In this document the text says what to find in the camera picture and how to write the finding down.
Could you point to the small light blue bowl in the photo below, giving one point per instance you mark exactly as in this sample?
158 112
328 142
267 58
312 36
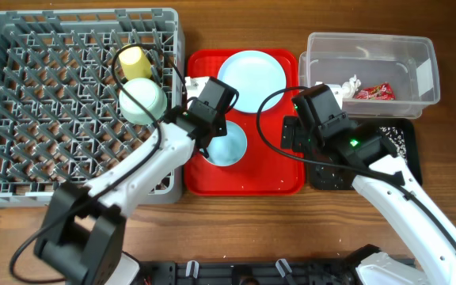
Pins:
228 149

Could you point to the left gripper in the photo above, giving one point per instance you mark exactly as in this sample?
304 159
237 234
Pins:
222 125

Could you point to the grey dishwasher rack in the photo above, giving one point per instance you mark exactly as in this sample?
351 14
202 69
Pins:
60 115

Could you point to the red snack wrapper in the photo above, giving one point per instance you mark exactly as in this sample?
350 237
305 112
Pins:
382 92

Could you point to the black plastic tray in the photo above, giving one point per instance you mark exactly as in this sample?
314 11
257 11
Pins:
326 178

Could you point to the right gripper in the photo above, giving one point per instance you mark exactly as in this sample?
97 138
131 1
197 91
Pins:
298 142

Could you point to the green bowl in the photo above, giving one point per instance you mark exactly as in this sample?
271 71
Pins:
148 94

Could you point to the yellow cup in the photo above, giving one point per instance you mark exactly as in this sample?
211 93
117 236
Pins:
135 64

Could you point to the white napkin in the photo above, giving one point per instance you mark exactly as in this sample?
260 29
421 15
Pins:
351 87

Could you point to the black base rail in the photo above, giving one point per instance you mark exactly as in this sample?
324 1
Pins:
315 271

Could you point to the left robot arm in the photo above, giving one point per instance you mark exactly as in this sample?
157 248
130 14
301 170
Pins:
83 229

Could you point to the light blue plate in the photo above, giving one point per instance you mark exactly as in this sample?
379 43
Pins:
255 75

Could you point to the clear plastic bin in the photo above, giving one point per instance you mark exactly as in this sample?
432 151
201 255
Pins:
407 63

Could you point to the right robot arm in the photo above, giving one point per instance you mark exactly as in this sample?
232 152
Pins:
381 176

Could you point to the food scraps and rice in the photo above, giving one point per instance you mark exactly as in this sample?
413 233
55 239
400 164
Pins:
396 136

